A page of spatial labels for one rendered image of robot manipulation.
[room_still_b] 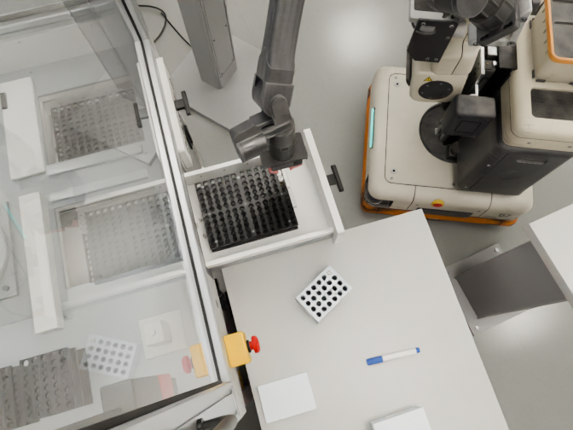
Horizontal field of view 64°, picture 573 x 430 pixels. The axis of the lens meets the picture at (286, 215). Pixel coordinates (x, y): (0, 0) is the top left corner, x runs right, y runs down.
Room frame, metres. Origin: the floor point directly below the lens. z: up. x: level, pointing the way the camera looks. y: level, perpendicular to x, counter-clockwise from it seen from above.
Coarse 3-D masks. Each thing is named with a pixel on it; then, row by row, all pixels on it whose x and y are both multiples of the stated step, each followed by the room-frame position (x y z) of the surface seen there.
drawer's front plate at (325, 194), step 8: (304, 136) 0.54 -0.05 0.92; (312, 136) 0.54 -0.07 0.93; (312, 144) 0.51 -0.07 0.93; (312, 152) 0.49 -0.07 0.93; (312, 160) 0.47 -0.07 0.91; (320, 160) 0.47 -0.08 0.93; (312, 168) 0.47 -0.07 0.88; (320, 168) 0.45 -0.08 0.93; (312, 176) 0.46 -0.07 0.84; (320, 176) 0.43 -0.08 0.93; (320, 184) 0.41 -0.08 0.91; (328, 184) 0.40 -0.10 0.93; (320, 192) 0.40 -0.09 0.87; (328, 192) 0.38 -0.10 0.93; (320, 200) 0.39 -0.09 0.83; (328, 200) 0.36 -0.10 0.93; (328, 208) 0.35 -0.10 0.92; (336, 208) 0.34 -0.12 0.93; (328, 216) 0.34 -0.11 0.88; (336, 216) 0.32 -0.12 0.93; (328, 224) 0.33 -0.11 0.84; (336, 224) 0.30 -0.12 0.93; (336, 232) 0.29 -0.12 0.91; (336, 240) 0.28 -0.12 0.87
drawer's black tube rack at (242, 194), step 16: (224, 176) 0.44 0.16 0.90; (240, 176) 0.44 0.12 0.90; (256, 176) 0.45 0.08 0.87; (272, 176) 0.45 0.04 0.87; (208, 192) 0.41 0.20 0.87; (224, 192) 0.39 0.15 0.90; (240, 192) 0.39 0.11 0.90; (256, 192) 0.40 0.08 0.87; (272, 192) 0.39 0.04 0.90; (208, 208) 0.35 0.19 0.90; (224, 208) 0.35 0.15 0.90; (240, 208) 0.36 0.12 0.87; (256, 208) 0.35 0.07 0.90; (272, 208) 0.35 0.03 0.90; (288, 208) 0.36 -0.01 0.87; (208, 224) 0.32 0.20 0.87; (224, 224) 0.32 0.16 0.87; (240, 224) 0.31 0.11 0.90; (256, 224) 0.31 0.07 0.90; (272, 224) 0.32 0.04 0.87; (288, 224) 0.32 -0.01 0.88; (208, 240) 0.27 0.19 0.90; (224, 240) 0.27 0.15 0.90; (240, 240) 0.27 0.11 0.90; (256, 240) 0.28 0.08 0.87
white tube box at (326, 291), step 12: (324, 276) 0.20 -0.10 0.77; (336, 276) 0.20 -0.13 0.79; (312, 288) 0.17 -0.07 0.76; (324, 288) 0.17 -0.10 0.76; (336, 288) 0.17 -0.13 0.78; (348, 288) 0.17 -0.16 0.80; (300, 300) 0.14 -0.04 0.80; (312, 300) 0.14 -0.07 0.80; (324, 300) 0.14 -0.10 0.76; (336, 300) 0.14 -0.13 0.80; (312, 312) 0.11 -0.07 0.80; (324, 312) 0.11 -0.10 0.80
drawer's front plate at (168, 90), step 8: (160, 64) 0.75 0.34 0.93; (160, 72) 0.72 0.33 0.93; (168, 72) 0.77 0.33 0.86; (168, 80) 0.71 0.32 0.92; (168, 88) 0.67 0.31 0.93; (168, 96) 0.65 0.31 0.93; (168, 104) 0.63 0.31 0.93; (176, 112) 0.61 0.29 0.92; (176, 120) 0.58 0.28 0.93; (176, 128) 0.56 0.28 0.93; (176, 136) 0.54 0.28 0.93; (184, 136) 0.58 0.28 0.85; (184, 144) 0.53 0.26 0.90; (184, 152) 0.50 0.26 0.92; (184, 160) 0.49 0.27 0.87
